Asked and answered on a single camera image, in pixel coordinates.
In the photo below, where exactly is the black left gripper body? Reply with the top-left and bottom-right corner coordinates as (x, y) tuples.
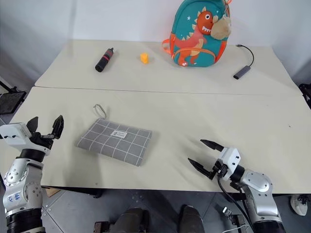
(30, 132), (54, 153)

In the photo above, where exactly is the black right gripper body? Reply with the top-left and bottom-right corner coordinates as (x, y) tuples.
(209, 158), (229, 181)

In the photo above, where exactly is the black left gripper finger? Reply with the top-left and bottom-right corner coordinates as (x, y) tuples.
(26, 116), (40, 135)
(49, 115), (65, 140)

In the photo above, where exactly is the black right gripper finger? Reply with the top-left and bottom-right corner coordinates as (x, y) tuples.
(199, 139), (225, 153)
(187, 158), (215, 181)

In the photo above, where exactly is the clear bag with dark contents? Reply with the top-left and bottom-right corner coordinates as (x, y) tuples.
(74, 103), (153, 168)

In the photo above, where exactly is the black metal stand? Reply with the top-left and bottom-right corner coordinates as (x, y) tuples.
(0, 79), (27, 115)

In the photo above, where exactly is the brown cardboard piece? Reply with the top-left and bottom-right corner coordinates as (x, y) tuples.
(44, 187), (61, 198)

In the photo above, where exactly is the dark rounded shape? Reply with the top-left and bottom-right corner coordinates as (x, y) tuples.
(116, 207), (151, 233)
(179, 204), (205, 233)

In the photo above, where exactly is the black marker with red band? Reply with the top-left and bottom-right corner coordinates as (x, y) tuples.
(95, 47), (115, 73)

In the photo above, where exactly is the white sneaker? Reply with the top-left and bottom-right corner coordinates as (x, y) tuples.
(290, 193), (309, 216)

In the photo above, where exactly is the black equipment at table side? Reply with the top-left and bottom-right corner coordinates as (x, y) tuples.
(298, 83), (311, 108)

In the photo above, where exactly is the teal dinosaur backpack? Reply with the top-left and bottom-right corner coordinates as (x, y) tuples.
(162, 0), (232, 68)

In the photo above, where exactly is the beige plush toy pendant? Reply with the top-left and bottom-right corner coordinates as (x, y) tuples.
(210, 14), (232, 40)

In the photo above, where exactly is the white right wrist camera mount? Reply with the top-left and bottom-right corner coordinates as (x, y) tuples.
(217, 146), (242, 182)

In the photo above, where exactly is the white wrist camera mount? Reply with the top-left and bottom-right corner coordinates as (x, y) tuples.
(217, 146), (242, 182)
(0, 122), (34, 151)

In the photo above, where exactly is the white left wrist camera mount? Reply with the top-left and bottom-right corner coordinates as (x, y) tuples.
(0, 122), (34, 151)

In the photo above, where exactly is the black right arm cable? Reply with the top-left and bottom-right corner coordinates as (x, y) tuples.
(217, 174), (254, 220)

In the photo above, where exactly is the black floor bracket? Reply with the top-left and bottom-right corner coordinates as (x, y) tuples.
(230, 213), (251, 229)
(93, 220), (115, 233)

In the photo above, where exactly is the thin white cable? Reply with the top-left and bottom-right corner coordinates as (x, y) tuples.
(227, 224), (251, 233)

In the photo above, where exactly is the grey USB hub with cable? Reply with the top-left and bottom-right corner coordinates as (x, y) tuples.
(233, 44), (255, 80)

